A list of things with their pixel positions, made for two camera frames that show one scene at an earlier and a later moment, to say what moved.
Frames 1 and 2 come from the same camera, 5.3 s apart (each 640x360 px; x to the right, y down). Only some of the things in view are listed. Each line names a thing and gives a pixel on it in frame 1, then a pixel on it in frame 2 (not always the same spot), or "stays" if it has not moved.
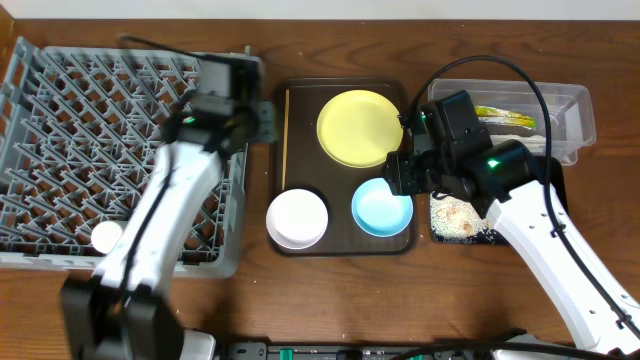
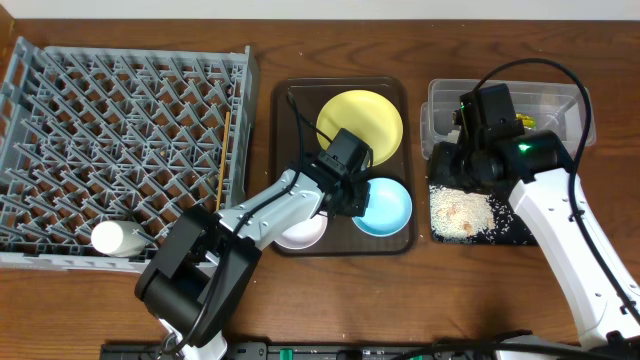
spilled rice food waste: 454,219 stays
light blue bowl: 378,211 stays
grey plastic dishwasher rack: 81,131 stays
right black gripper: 402,179 -> 440,168
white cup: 104,236 stays
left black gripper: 267,122 -> 351,201
